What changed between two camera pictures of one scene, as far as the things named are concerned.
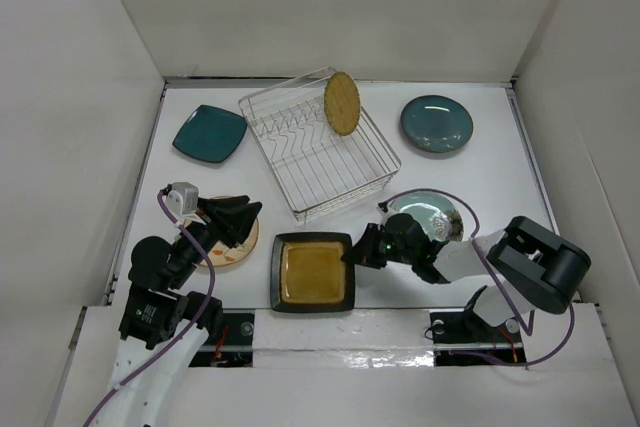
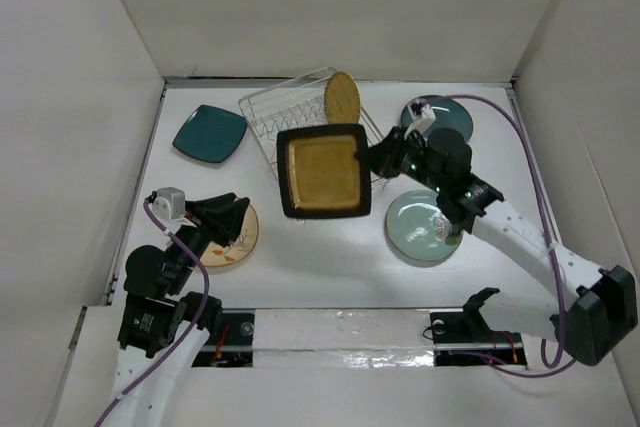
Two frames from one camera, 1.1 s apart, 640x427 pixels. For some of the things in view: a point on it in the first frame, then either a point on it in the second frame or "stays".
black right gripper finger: [366, 244] -> [386, 147]
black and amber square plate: [308, 275] -> [319, 175]
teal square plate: [211, 133] stays
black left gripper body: [206, 233] stays
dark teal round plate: [437, 123] stays
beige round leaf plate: [227, 255] stays
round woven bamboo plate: [342, 102] stays
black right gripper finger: [375, 258] -> [384, 166]
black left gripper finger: [207, 206] stays
